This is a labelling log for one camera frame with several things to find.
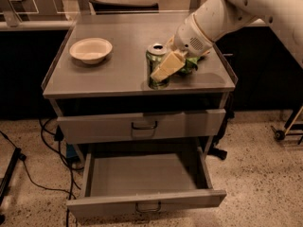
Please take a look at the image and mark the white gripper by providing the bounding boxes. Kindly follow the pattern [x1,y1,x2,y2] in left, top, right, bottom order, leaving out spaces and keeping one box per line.
[151,13,213,82]

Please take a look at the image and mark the green soda can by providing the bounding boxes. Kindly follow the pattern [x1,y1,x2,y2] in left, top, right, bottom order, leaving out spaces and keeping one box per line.
[146,44,169,90]

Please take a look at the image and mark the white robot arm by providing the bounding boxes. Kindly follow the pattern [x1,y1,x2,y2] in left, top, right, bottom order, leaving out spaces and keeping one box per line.
[151,0,303,82]

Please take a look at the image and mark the grey metal drawer cabinet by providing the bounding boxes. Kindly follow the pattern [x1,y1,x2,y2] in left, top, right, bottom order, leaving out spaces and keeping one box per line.
[41,12,239,163]

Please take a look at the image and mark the closed upper grey drawer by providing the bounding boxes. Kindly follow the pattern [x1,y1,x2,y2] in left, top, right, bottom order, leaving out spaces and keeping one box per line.
[58,109,225,144]

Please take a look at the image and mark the open middle grey drawer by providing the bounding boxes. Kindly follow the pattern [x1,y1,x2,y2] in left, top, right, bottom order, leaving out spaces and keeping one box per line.
[67,145,226,218]

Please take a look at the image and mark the green crumpled chip bag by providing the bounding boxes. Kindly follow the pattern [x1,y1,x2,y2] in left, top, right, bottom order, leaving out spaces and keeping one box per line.
[178,50,209,76]

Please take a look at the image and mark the white paper bowl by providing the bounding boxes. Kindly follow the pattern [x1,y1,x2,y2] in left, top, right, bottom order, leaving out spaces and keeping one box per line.
[69,38,113,64]

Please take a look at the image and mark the black caster behind cabinet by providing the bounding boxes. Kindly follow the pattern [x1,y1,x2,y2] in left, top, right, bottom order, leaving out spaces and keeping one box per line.
[208,148,227,160]

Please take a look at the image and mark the wheeled cart base right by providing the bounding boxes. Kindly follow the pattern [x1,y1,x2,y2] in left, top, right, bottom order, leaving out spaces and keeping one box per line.
[271,105,303,145]

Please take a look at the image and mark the black stand base left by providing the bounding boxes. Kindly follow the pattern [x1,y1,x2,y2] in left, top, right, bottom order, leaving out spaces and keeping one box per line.
[0,148,21,205]

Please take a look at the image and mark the black floor cables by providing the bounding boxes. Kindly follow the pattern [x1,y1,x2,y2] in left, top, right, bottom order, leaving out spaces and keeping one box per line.
[0,116,84,227]

